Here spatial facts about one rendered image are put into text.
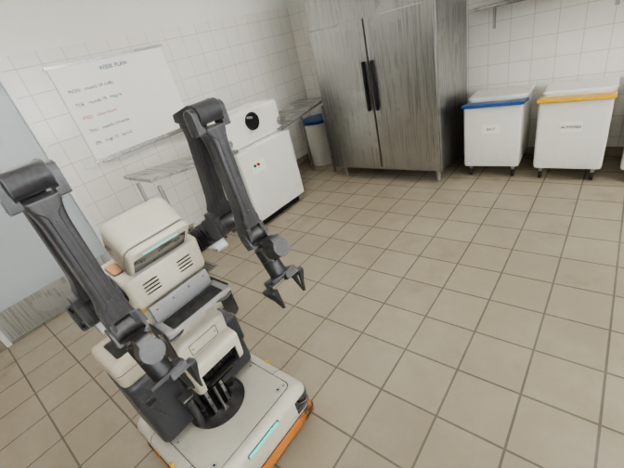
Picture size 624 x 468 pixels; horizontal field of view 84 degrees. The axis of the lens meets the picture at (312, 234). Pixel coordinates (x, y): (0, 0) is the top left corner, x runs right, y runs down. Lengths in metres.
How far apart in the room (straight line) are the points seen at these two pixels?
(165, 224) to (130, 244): 0.11
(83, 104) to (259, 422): 3.16
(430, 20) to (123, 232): 3.18
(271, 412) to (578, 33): 4.05
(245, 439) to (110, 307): 1.04
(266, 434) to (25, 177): 1.38
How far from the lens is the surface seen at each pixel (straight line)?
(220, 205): 1.15
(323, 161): 5.28
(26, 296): 4.03
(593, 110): 3.84
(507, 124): 3.95
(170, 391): 1.76
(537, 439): 2.01
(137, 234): 1.11
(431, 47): 3.71
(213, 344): 1.42
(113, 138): 4.00
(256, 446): 1.78
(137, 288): 1.19
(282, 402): 1.82
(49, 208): 0.84
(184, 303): 1.26
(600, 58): 4.42
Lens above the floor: 1.71
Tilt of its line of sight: 29 degrees down
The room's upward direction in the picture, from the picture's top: 15 degrees counter-clockwise
